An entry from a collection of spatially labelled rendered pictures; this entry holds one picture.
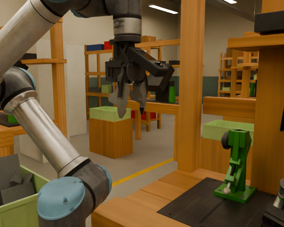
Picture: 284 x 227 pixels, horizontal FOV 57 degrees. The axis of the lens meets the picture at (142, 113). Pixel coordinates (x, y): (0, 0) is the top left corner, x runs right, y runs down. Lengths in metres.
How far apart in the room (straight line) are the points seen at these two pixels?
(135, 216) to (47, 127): 0.43
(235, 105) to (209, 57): 10.85
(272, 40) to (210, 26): 11.26
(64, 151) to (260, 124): 0.83
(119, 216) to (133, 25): 0.64
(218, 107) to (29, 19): 1.00
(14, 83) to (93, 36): 8.53
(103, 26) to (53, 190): 9.14
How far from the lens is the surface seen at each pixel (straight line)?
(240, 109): 1.36
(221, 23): 12.15
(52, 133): 0.84
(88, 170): 0.81
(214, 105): 1.40
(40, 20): 0.67
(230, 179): 1.11
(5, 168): 1.31
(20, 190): 1.26
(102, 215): 1.01
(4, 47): 0.73
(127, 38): 0.69
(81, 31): 9.09
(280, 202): 0.97
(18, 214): 1.08
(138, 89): 0.72
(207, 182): 1.29
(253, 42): 1.12
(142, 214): 1.00
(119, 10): 0.70
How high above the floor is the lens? 1.40
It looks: 9 degrees down
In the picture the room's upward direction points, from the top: straight up
